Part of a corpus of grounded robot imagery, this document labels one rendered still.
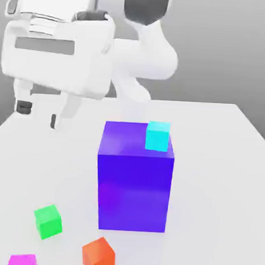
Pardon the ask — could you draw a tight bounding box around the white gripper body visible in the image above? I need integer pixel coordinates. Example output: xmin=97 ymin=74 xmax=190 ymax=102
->
xmin=0 ymin=13 xmax=116 ymax=101

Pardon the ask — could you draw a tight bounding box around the small cyan cube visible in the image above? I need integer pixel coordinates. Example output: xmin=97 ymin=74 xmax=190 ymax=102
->
xmin=144 ymin=121 xmax=171 ymax=152

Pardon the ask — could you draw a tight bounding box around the small green cube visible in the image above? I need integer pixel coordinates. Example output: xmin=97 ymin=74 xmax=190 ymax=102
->
xmin=32 ymin=203 xmax=64 ymax=242

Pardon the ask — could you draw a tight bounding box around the small orange cube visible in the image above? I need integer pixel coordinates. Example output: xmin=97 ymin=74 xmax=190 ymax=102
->
xmin=81 ymin=235 xmax=117 ymax=265

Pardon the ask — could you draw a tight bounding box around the small magenta cube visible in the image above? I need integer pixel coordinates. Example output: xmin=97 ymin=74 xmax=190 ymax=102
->
xmin=7 ymin=252 xmax=39 ymax=265

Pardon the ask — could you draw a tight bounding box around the large purple box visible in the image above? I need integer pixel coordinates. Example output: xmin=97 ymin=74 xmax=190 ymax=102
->
xmin=93 ymin=120 xmax=176 ymax=234

